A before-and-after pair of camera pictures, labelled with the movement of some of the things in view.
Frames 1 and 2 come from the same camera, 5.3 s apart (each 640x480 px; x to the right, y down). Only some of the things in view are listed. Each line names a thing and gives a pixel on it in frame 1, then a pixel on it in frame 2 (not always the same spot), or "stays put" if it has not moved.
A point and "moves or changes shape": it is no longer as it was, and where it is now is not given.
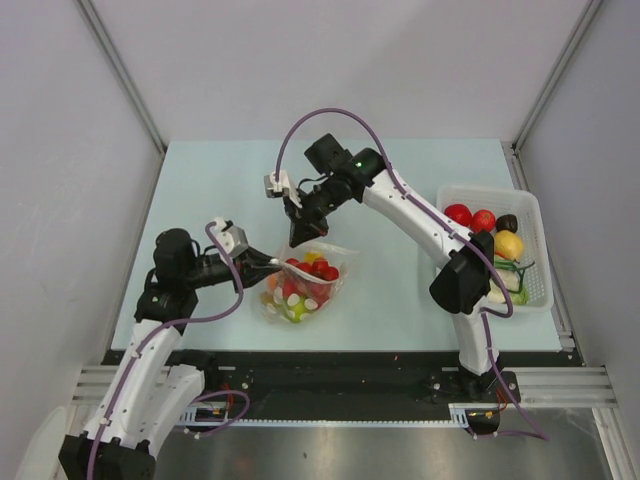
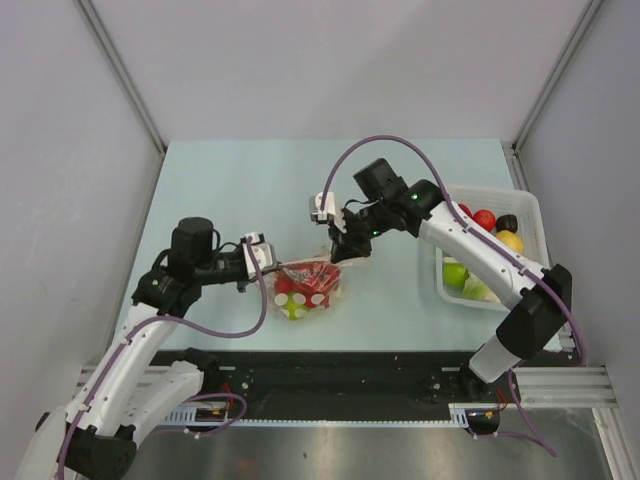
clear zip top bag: [308, 281] moves or changes shape
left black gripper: [253, 266] stays put
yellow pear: [509, 243] stays put
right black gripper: [306, 225] to [348, 244]
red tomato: [483, 220] stays put
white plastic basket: [521, 204] stays put
